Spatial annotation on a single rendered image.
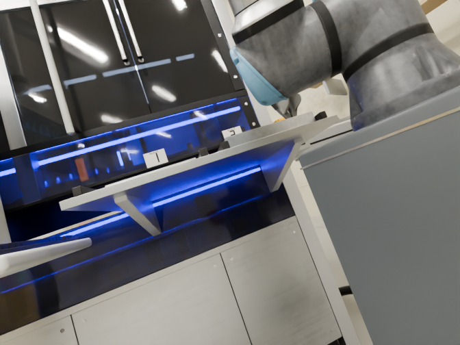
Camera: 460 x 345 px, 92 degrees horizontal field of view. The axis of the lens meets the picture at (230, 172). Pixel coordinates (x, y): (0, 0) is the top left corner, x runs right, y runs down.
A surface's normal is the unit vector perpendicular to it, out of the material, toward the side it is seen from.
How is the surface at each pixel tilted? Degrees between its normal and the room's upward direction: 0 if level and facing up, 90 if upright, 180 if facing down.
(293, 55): 122
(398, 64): 72
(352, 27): 115
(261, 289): 90
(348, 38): 128
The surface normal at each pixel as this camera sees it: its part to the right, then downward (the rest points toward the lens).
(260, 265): 0.16, -0.17
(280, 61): -0.11, 0.53
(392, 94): -0.79, -0.11
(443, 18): -0.74, 0.20
